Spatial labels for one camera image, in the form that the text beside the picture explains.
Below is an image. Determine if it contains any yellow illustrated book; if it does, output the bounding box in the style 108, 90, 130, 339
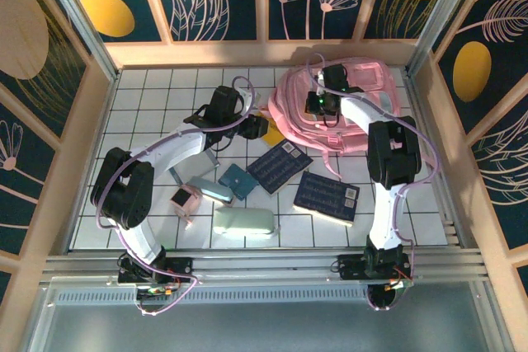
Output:
263, 119, 284, 148

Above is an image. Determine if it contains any dark blue patterned notebook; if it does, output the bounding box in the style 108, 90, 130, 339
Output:
292, 171, 361, 228
246, 140, 314, 195

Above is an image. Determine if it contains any pink school backpack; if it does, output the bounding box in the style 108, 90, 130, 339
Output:
267, 61, 403, 180

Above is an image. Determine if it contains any teal snap wallet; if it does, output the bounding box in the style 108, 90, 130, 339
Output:
217, 163, 259, 200

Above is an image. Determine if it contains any grey notebook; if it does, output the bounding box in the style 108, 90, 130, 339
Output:
171, 149, 219, 186

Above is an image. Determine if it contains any light blue pencil box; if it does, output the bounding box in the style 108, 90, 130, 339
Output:
185, 176, 236, 207

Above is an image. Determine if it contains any pale green pencil case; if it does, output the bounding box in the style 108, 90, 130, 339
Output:
212, 206, 281, 238

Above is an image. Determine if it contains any small pink cube pouch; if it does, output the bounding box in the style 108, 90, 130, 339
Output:
169, 185, 203, 230

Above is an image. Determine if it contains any slotted grey metal strip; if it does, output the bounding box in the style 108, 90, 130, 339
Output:
53, 289, 372, 304

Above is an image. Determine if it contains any small electronics board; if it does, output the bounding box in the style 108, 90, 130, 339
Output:
137, 284, 182, 299
383, 277, 413, 291

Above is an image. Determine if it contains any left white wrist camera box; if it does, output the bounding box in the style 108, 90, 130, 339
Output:
243, 87, 263, 112

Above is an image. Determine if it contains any aluminium side rail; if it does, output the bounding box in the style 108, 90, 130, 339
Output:
402, 67, 459, 246

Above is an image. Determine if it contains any aluminium corner post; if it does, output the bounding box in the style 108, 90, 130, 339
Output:
31, 0, 121, 81
406, 0, 483, 77

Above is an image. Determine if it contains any long aluminium mounting rail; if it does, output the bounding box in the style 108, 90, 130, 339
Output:
39, 247, 490, 287

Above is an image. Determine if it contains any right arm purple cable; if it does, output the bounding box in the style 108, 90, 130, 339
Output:
307, 53, 442, 312

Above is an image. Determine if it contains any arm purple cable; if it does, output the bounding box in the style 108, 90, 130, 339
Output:
307, 53, 442, 312
95, 75, 201, 316

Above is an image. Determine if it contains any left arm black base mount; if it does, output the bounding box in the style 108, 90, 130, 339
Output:
117, 256, 195, 285

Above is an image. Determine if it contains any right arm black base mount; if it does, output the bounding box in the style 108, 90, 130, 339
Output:
336, 253, 413, 283

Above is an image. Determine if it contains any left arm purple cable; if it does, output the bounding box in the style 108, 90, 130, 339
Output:
95, 75, 201, 316

